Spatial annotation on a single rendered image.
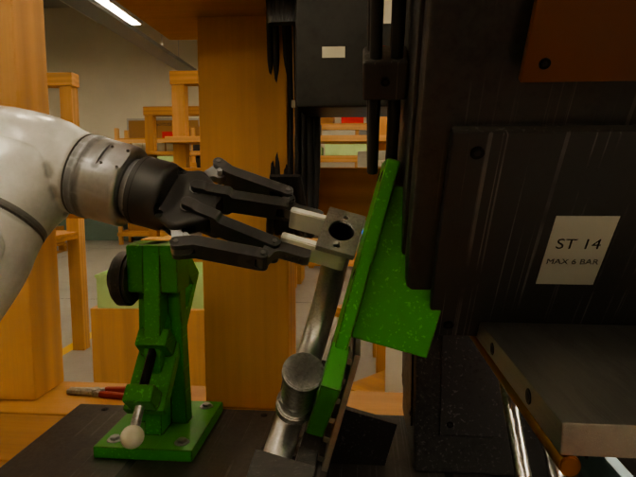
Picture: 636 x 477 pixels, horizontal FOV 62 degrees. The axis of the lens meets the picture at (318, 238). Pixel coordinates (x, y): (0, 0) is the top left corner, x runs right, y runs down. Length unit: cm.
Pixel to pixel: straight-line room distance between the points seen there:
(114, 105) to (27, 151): 1105
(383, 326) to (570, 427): 21
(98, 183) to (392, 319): 32
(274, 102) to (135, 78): 1073
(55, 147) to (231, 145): 32
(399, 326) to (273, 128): 45
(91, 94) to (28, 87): 1085
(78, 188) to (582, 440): 48
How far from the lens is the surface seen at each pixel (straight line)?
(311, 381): 48
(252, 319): 87
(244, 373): 90
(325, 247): 53
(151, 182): 56
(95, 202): 58
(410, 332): 48
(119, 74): 1168
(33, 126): 62
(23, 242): 59
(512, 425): 48
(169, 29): 97
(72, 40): 1222
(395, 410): 92
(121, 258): 75
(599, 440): 33
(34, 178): 59
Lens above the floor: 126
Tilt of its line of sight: 6 degrees down
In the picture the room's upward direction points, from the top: straight up
